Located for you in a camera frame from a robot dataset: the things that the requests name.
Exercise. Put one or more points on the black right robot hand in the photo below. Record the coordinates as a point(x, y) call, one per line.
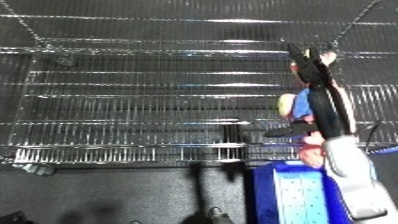
point(323, 100)

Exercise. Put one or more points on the pink and blue soft toy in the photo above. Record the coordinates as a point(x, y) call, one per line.
point(302, 104)

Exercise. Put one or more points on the pale right robot arm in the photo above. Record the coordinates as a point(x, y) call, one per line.
point(355, 173)

